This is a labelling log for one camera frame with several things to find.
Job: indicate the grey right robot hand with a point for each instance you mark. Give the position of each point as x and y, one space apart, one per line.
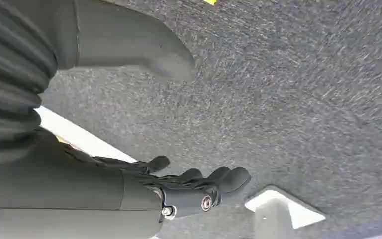
62 188

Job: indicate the ribbed grey right arm sleeve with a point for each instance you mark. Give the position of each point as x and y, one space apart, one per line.
9 82

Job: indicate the white table leg foot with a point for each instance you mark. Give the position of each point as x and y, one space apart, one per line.
276 214

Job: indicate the yellow floor tape piece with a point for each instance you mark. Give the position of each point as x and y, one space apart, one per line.
210 1

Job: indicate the white table frame bar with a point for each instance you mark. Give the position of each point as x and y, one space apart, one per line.
79 137

